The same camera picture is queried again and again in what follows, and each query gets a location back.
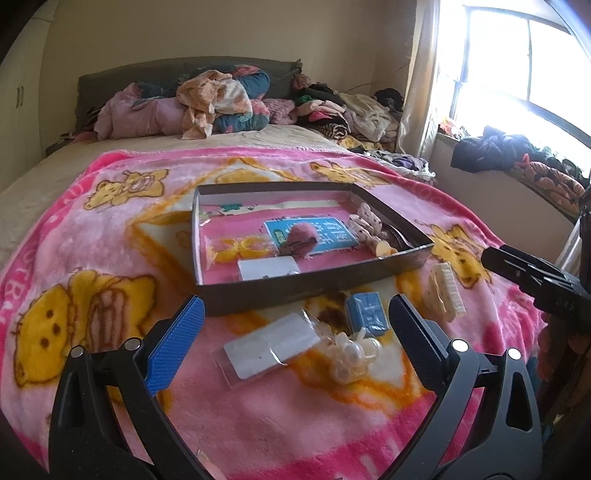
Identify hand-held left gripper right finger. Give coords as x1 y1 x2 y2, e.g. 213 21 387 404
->
389 294 543 480

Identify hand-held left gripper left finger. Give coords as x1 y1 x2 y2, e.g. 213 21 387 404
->
48 295 222 480

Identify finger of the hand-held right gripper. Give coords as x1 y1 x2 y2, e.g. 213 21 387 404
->
481 244 591 319

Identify white pearl hair clip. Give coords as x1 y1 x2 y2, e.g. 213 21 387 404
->
323 330 384 384

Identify clear bag with white card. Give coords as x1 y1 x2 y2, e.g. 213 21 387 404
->
210 310 331 381

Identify dark brown hair clip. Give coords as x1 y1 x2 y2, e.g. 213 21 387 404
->
383 222 416 250

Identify clear bag with yellow rings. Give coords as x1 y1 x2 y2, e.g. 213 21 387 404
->
205 233 273 268

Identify small bag with earring card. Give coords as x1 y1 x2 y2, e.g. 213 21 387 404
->
237 257 302 282

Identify grey cardboard box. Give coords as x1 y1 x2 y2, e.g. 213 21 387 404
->
191 181 435 317

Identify pink pompom hair clip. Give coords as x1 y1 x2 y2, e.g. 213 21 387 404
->
277 220 324 256

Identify small blue box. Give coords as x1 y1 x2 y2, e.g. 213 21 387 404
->
344 292 391 335

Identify cream hair claw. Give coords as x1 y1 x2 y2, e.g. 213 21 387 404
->
427 261 467 321

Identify orange patterned dark cloth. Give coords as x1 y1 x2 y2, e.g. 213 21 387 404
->
515 154 591 217

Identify pink book with teal label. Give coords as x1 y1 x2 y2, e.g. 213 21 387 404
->
198 203 370 283

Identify pink printed blanket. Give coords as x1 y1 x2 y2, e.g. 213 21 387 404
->
0 147 550 480

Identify dark clothes on sill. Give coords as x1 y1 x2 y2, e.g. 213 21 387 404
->
450 124 555 175

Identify purple garment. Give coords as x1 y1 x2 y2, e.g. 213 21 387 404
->
383 152 437 184

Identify beige curtain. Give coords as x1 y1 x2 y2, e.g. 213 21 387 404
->
397 0 467 160

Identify beige bed sheet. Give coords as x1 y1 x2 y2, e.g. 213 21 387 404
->
0 124 352 278

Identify window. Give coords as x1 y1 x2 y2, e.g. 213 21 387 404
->
434 0 591 153

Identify pile of clothes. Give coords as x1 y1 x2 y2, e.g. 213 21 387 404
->
263 74 407 154

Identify pink quilt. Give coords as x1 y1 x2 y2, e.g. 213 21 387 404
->
95 83 185 141

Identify orange floral cloth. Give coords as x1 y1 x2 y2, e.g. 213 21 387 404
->
177 69 254 140

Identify dark blue floral duvet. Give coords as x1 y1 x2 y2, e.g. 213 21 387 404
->
131 65 273 136

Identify white wardrobe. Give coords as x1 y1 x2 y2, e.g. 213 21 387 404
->
0 4 47 190

